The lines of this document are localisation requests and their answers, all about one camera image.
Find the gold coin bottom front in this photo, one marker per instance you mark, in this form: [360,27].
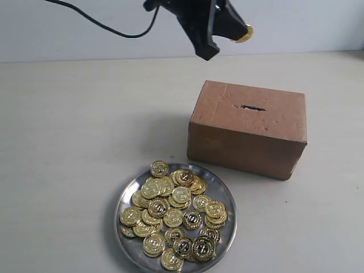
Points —
[170,261]

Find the brown cardboard slot box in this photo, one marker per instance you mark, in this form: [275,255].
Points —
[255,130]

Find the gold coin right stack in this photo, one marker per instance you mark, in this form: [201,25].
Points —
[214,209]

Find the gold coin top pile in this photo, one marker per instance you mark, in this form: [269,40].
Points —
[184,177]

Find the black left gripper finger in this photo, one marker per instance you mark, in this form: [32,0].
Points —
[196,18]
[227,22]

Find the gold coin on plate rim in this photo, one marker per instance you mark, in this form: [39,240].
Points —
[159,169]

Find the round steel plate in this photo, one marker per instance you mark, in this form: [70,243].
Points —
[131,249]

